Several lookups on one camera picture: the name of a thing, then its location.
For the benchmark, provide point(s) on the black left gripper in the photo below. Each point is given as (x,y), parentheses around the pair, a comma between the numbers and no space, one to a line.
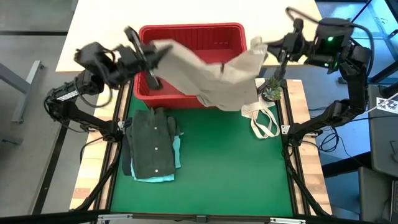
(130,59)

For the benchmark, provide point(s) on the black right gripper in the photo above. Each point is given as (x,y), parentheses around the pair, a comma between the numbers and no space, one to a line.
(292,43)

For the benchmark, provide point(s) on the beige garment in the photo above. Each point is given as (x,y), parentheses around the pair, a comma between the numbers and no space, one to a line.
(211,81)

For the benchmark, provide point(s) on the dark green garment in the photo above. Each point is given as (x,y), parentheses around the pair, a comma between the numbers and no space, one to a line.
(152,143)

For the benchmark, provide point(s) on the teal shorts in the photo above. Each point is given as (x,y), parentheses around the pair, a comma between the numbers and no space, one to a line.
(177,152)

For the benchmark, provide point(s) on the dark grey shorts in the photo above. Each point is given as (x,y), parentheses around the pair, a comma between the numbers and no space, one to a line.
(126,161)

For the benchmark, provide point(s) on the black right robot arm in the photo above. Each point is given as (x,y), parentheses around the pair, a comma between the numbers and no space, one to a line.
(351,77)

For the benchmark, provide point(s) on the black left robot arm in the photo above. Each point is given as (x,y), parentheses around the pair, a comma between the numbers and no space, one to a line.
(81,90)

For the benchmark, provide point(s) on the red plastic laundry bin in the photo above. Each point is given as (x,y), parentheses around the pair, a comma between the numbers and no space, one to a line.
(217,34)

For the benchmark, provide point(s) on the small potted succulent plant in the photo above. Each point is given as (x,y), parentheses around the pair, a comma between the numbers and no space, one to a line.
(273,91)

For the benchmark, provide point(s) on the clear spray bottle black cap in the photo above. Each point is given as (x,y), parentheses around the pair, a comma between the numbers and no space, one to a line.
(260,91)

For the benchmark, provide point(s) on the light wooden side board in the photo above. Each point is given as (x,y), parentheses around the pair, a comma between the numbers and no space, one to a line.
(298,93)
(93,161)

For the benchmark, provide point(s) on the light wooden desk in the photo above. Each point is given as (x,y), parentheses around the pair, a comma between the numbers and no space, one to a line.
(202,11)

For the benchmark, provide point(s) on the cream canvas tote bag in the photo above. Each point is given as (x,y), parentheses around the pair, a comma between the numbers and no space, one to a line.
(264,121)

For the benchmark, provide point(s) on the dark desk foot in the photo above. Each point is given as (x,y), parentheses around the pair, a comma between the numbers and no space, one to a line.
(382,73)

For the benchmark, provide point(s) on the white fiducial marker tag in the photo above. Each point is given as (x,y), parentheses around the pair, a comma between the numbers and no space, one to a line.
(387,104)

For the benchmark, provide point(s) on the green work mat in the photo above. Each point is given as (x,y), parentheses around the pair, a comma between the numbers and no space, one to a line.
(284,174)

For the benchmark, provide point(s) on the grey desk leg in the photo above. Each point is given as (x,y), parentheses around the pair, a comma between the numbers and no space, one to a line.
(21,84)

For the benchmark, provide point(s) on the black equipment cart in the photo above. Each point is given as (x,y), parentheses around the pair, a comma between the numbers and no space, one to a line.
(382,140)

